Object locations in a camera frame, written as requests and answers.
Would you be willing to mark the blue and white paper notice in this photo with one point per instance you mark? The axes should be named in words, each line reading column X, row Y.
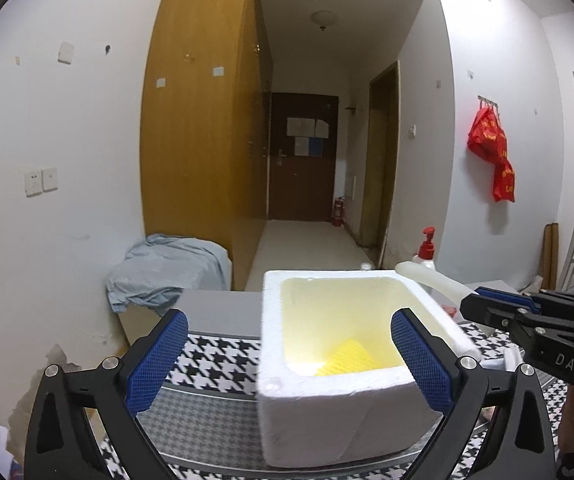
column 308, row 146

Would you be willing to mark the wooden side door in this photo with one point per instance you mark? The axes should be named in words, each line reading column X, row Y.
column 379, row 170

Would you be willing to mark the white wall socket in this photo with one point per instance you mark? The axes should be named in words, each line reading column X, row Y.
column 32, row 182

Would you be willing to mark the white foam box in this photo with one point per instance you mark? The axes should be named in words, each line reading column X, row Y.
column 317, row 410

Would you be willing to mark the red fire extinguisher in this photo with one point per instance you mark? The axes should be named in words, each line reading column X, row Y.
column 338, row 212

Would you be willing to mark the yellow sponge cloth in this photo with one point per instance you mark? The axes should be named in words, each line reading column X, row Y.
column 347, row 357

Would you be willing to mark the white wall plate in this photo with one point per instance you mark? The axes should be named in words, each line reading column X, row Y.
column 65, row 52

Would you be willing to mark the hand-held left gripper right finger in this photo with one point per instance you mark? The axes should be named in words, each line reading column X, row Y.
column 422, row 365

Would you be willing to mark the light blue cloth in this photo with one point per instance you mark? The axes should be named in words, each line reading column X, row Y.
column 167, row 265

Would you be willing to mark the white lotion pump bottle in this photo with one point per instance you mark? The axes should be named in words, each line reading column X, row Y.
column 427, row 255

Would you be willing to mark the dark brown entrance door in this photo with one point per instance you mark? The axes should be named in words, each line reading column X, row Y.
column 299, row 185

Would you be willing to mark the white wall switch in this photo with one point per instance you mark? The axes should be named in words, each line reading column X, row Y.
column 50, row 180

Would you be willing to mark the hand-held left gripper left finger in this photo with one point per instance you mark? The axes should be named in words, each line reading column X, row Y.
column 159, row 360

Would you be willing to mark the red plastic bag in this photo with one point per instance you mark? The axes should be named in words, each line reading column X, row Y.
column 489, row 140

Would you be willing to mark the cream white curved object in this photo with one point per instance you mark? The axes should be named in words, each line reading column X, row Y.
column 437, row 280

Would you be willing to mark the red snack packet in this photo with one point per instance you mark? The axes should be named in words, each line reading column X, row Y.
column 450, row 310

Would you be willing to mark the houndstooth tablecloth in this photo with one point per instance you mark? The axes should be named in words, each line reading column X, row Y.
column 217, row 355

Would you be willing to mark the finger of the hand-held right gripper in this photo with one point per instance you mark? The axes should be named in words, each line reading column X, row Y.
column 509, row 297
column 482, row 312

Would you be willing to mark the metal wall hook rack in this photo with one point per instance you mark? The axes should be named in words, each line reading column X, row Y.
column 489, row 101

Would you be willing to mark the wooden wardrobe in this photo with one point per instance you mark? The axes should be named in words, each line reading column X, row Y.
column 192, row 160

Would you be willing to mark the wooden sticks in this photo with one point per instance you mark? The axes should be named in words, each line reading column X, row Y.
column 550, row 260

